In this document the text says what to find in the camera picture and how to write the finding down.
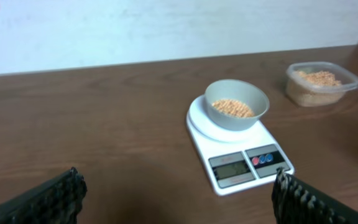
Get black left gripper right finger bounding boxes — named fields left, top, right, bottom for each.
left=272, top=167, right=358, bottom=224

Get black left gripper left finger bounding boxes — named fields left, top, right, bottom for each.
left=0, top=167, right=88, bottom=224

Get white digital kitchen scale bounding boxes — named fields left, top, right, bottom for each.
left=186, top=95, right=295, bottom=196

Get soybeans in grey bowl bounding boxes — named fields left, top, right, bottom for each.
left=212, top=99, right=255, bottom=118

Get grey round bowl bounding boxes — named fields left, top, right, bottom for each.
left=204, top=79, right=270, bottom=131

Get pile of soybeans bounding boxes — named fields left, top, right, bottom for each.
left=286, top=70, right=345, bottom=107

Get clear plastic container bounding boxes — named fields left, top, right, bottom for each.
left=286, top=62, right=358, bottom=107

